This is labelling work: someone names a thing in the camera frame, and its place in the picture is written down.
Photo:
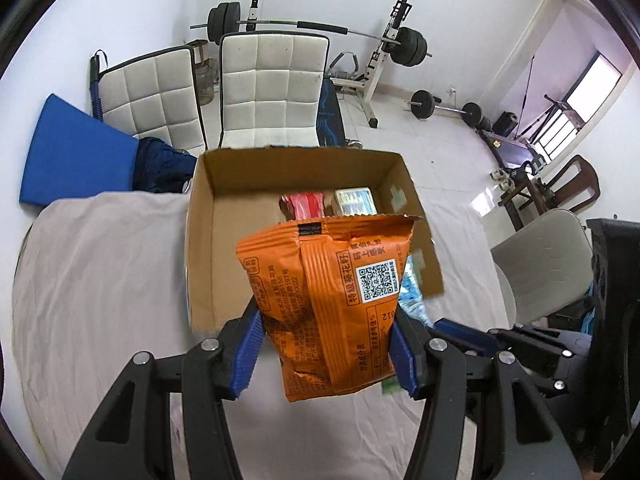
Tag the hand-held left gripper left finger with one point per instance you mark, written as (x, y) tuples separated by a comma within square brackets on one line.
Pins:
[(247, 357)]

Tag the green yellow snack packet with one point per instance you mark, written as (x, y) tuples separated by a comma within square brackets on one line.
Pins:
[(356, 201)]

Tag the clear water jug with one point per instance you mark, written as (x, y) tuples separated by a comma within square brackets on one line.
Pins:
[(205, 82)]

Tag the white padded chair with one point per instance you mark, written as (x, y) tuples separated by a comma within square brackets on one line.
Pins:
[(270, 90), (155, 95)]

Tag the blue foam mat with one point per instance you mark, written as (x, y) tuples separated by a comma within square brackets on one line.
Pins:
[(75, 155)]

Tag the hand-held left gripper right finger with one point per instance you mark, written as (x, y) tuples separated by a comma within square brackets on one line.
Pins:
[(403, 360)]

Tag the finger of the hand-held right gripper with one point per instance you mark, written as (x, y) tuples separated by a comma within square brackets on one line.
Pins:
[(462, 334), (545, 352)]

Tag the short barbell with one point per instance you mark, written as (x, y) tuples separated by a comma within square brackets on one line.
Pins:
[(424, 105)]

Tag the white bench press rack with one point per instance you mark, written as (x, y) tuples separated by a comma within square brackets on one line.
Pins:
[(380, 65)]

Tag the pair of white shoes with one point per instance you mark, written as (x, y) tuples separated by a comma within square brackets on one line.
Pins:
[(502, 180)]

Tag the window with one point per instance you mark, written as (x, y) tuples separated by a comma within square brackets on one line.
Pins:
[(595, 87)]

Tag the brown cardboard box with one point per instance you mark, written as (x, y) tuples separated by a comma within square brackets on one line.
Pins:
[(225, 240)]

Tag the long barbell with black plates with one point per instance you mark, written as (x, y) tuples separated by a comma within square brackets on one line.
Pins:
[(412, 47)]

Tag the small green packet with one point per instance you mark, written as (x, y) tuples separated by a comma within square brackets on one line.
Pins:
[(391, 386)]

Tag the red snack packet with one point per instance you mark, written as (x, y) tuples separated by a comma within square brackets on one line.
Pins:
[(302, 206)]

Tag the black blue weight bench pad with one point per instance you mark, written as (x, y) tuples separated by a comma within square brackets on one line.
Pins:
[(330, 115)]

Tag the black blue pump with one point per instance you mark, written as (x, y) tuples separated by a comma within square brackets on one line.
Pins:
[(95, 85)]

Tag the beige folding chair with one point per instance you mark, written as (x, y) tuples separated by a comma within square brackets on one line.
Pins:
[(542, 265)]

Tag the black tripod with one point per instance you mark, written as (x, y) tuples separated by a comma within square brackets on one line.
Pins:
[(547, 115)]

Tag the dark blue cloth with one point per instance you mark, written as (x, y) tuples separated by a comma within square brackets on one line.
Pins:
[(162, 165)]

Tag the black bag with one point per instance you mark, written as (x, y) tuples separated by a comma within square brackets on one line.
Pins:
[(505, 124)]

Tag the blue white snack packet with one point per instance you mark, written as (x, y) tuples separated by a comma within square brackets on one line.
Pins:
[(412, 287)]

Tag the dark wooden chair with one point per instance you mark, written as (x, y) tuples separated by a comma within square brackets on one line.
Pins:
[(580, 185)]

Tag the orange snack packet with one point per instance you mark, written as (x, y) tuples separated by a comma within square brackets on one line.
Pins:
[(330, 310)]

